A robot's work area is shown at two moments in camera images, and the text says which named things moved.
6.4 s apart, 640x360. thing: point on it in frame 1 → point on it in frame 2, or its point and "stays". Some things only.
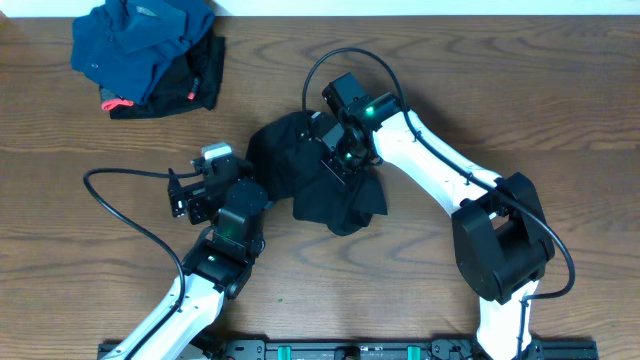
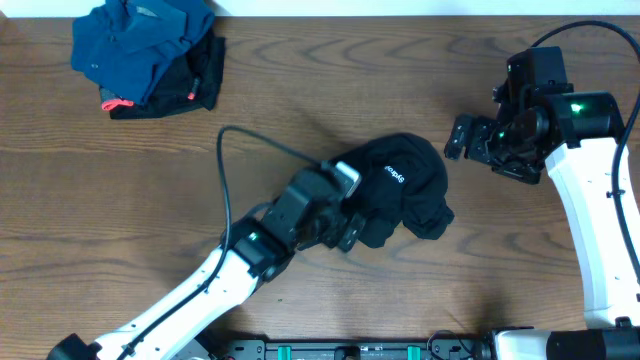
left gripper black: (192, 197) → (339, 224)
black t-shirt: (286, 164) → (403, 181)
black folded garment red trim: (186, 82) stays
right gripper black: (345, 175) → (476, 149)
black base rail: (374, 349) stays
